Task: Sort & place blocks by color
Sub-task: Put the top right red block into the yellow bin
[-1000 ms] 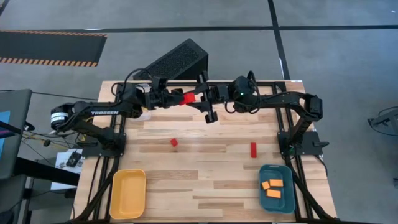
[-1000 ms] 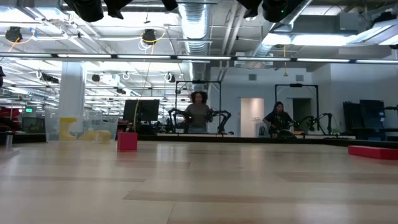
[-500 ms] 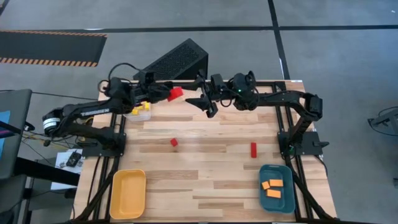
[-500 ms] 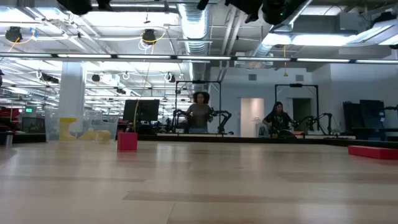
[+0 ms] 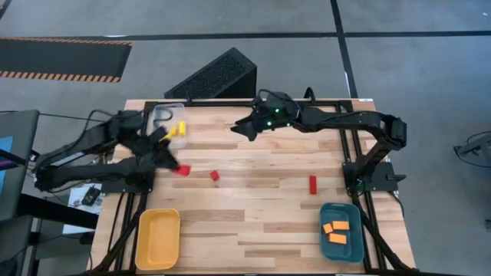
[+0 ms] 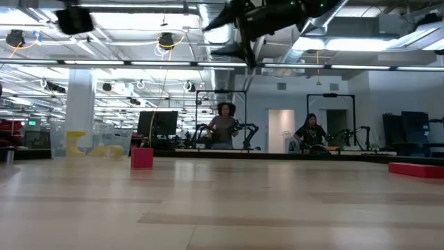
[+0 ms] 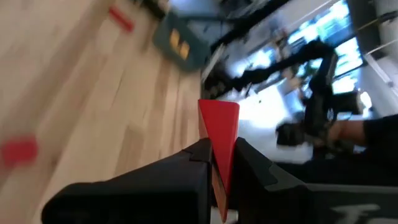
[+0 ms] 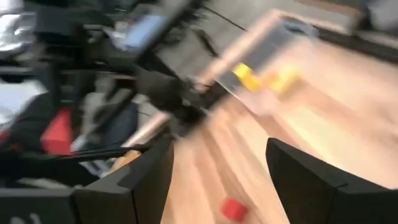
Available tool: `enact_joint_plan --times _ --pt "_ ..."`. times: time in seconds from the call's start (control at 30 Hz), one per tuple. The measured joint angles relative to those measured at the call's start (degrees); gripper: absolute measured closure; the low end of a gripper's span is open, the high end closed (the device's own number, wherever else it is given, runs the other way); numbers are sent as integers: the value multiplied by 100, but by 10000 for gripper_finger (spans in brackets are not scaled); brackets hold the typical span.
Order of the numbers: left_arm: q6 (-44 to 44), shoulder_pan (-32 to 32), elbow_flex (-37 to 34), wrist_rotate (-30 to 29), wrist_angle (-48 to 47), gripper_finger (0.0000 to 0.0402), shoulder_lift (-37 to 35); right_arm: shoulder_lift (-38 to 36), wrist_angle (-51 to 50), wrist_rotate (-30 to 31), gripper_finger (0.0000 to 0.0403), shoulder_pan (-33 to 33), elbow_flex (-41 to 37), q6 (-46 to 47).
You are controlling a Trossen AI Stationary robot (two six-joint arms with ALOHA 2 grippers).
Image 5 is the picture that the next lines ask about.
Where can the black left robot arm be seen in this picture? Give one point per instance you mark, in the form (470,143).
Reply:
(96,170)

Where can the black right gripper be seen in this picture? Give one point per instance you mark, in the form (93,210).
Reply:
(276,117)

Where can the white paper sheet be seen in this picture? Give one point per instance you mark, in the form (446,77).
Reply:
(73,229)

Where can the small red cube block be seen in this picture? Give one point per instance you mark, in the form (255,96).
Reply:
(184,170)

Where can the black hazard-striped floor mat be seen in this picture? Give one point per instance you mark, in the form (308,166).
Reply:
(61,57)

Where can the black beam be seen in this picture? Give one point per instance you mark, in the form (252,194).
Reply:
(57,212)

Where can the small yellow wedge block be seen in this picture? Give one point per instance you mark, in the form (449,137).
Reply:
(166,137)

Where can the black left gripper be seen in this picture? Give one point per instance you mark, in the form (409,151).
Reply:
(151,143)

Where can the black aluminium table frame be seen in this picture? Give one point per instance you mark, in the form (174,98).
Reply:
(215,103)

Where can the yellow plastic bin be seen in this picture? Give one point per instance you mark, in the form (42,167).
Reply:
(157,239)

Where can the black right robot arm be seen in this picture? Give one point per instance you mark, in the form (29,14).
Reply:
(345,119)

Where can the yellow cylinder block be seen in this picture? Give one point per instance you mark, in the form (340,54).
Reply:
(182,128)

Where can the teal plastic bin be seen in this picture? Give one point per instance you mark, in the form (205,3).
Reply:
(345,251)

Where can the black tripod stand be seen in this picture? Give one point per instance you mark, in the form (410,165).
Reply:
(470,147)

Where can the black remote control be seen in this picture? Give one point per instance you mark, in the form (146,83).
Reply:
(91,196)

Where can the yellow arch block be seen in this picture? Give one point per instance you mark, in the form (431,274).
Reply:
(173,131)

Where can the grey side table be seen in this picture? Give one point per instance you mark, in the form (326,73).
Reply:
(23,130)

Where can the small orange cube block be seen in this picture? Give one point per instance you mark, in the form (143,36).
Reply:
(328,228)

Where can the black perforated box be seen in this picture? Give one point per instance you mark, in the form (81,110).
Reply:
(215,76)

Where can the blue screen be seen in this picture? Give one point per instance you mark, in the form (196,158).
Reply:
(4,147)

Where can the clear plastic bin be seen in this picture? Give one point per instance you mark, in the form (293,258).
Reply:
(172,115)

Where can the red wedge block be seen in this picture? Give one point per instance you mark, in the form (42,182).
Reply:
(215,175)

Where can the orange rectangular block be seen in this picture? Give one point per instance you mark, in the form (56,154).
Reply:
(337,238)
(340,225)

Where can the long red block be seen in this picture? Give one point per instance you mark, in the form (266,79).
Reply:
(313,184)

